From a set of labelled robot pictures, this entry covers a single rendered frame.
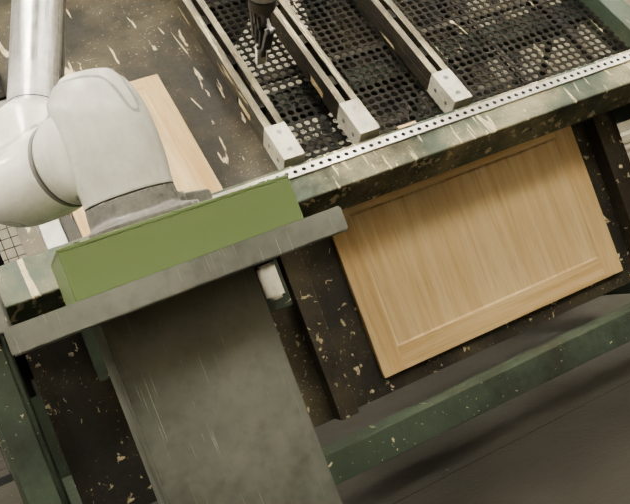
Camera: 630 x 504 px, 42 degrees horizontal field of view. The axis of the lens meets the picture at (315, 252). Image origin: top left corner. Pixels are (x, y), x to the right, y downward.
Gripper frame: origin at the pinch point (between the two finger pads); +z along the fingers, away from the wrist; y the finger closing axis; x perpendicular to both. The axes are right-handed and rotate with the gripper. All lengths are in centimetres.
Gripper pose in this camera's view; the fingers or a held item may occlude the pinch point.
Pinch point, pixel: (260, 53)
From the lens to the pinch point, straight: 240.7
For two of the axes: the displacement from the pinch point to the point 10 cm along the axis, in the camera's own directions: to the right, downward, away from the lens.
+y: -4.6, -7.5, 4.8
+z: -0.7, 5.7, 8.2
